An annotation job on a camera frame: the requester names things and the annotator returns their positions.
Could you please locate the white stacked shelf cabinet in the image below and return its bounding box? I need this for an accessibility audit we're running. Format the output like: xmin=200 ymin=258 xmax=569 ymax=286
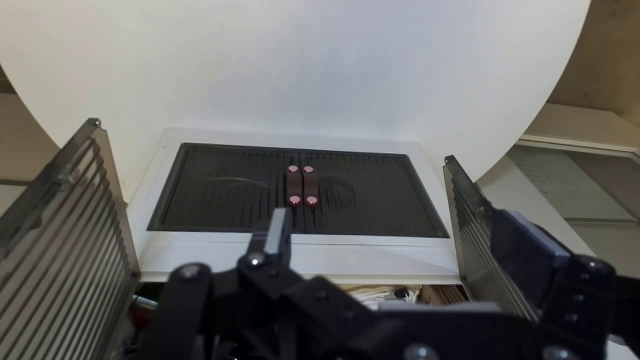
xmin=125 ymin=126 xmax=467 ymax=308

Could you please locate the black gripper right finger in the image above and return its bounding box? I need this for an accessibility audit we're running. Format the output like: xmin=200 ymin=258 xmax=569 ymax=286
xmin=386 ymin=208 xmax=617 ymax=360

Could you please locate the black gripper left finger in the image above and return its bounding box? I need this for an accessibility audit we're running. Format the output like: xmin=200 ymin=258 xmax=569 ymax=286
xmin=142 ymin=206 xmax=376 ymax=360

